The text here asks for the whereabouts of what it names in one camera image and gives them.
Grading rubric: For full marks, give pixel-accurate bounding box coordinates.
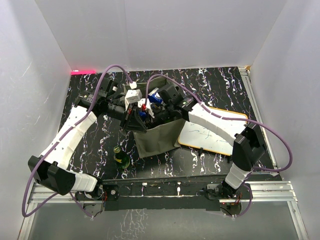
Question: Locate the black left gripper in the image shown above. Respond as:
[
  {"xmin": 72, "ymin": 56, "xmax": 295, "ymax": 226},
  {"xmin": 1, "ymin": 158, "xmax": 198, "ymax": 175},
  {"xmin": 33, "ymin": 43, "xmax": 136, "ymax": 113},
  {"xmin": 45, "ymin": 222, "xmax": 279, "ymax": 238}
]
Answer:
[{"xmin": 102, "ymin": 99, "xmax": 148, "ymax": 133}]

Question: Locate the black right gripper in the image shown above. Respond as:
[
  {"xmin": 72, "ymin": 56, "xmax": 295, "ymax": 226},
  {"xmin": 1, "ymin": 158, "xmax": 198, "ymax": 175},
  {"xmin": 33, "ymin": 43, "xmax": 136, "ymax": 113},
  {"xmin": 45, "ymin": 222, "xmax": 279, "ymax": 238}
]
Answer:
[{"xmin": 145, "ymin": 103, "xmax": 175, "ymax": 137}]

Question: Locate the Fontana pineapple juice carton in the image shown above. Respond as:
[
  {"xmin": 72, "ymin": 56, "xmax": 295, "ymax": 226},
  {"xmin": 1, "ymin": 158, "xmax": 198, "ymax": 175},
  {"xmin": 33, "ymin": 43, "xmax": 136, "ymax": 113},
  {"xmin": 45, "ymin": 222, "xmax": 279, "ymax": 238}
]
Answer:
[{"xmin": 148, "ymin": 87, "xmax": 163, "ymax": 104}]

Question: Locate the grey-green canvas bag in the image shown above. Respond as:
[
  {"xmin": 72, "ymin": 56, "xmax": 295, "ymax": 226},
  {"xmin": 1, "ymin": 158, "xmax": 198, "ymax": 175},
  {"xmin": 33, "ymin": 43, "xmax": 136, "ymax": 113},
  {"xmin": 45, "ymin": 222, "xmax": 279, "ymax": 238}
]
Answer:
[{"xmin": 120, "ymin": 74, "xmax": 186, "ymax": 158}]

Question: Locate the green glass bottle front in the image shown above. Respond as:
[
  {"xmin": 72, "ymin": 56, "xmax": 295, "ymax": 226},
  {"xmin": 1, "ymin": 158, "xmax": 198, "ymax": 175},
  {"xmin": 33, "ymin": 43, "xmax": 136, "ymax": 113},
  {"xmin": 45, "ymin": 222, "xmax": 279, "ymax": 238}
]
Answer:
[{"xmin": 113, "ymin": 146, "xmax": 130, "ymax": 169}]

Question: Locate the blue red juice carton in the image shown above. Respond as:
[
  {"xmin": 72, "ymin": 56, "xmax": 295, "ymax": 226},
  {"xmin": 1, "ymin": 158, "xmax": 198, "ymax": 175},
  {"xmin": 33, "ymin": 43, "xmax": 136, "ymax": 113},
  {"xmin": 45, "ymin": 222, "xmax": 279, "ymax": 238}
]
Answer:
[{"xmin": 138, "ymin": 110, "xmax": 149, "ymax": 121}]

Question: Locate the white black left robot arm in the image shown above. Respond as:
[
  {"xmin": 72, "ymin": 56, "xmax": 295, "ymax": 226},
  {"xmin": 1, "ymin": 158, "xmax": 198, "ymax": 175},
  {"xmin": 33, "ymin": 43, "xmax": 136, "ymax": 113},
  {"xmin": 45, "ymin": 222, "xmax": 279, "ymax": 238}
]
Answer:
[{"xmin": 28, "ymin": 79, "xmax": 128, "ymax": 200}]

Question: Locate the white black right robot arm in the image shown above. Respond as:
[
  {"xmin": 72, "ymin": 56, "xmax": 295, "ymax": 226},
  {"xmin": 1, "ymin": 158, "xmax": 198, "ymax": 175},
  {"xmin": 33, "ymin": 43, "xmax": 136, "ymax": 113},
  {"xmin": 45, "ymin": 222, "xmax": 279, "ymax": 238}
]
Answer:
[{"xmin": 148, "ymin": 84, "xmax": 267, "ymax": 199}]

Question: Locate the yellow-framed whiteboard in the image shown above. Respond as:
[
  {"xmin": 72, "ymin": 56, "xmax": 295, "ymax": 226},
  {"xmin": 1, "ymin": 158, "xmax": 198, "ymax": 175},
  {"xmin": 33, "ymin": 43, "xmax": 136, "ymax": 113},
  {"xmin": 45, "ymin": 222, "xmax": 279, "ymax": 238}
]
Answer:
[{"xmin": 177, "ymin": 107, "xmax": 248, "ymax": 156}]

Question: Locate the pink tape strip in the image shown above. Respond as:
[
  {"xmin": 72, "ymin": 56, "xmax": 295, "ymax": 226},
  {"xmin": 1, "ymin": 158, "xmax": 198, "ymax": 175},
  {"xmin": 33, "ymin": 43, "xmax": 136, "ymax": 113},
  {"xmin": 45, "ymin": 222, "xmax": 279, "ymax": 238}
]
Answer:
[{"xmin": 70, "ymin": 69, "xmax": 96, "ymax": 76}]

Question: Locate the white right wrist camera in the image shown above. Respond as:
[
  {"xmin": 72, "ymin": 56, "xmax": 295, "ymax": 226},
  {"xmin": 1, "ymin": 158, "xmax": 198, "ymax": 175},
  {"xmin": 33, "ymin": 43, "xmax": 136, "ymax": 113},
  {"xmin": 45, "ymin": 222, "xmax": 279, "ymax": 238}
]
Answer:
[{"xmin": 137, "ymin": 98, "xmax": 155, "ymax": 119}]

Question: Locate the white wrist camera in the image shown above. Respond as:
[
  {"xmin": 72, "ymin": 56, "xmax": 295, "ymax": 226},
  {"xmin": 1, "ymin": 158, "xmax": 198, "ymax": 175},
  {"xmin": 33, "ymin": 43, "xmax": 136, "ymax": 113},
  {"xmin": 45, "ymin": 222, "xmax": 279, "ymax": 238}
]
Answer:
[
  {"xmin": 137, "ymin": 98, "xmax": 155, "ymax": 119},
  {"xmin": 124, "ymin": 81, "xmax": 143, "ymax": 110}
]

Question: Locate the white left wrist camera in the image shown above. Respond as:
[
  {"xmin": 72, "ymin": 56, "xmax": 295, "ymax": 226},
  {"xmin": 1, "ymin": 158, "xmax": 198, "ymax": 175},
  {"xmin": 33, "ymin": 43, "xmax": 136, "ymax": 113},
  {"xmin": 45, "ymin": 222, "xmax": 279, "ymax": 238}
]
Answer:
[{"xmin": 124, "ymin": 81, "xmax": 143, "ymax": 110}]

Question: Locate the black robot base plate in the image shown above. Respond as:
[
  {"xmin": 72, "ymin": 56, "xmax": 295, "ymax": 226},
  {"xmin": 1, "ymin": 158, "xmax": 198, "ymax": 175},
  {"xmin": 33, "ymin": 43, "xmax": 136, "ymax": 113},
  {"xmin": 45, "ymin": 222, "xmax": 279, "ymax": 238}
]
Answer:
[{"xmin": 75, "ymin": 175, "xmax": 253, "ymax": 211}]

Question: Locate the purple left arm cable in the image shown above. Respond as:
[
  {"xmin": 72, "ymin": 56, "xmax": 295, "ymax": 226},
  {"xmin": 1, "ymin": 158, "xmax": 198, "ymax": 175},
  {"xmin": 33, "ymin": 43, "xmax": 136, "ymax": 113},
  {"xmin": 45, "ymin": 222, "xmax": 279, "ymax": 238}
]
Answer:
[{"xmin": 21, "ymin": 64, "xmax": 137, "ymax": 218}]

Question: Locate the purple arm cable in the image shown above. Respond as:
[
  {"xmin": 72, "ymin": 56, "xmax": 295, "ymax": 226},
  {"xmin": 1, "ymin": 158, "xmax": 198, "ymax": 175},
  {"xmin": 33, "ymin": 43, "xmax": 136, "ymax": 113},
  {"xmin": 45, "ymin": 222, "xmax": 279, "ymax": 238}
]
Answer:
[
  {"xmin": 21, "ymin": 64, "xmax": 137, "ymax": 218},
  {"xmin": 144, "ymin": 73, "xmax": 293, "ymax": 218}
]

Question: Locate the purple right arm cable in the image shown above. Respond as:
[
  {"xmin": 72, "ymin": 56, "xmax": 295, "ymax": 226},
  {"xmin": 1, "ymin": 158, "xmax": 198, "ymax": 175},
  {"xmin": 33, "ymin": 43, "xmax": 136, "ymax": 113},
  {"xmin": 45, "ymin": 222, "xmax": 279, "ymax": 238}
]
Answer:
[{"xmin": 144, "ymin": 73, "xmax": 293, "ymax": 218}]

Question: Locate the aluminium frame rail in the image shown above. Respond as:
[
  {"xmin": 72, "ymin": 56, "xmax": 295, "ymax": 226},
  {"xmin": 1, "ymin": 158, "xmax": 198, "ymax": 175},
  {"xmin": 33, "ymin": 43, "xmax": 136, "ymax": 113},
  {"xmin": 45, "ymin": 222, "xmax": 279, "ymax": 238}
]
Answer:
[{"xmin": 17, "ymin": 66, "xmax": 310, "ymax": 240}]

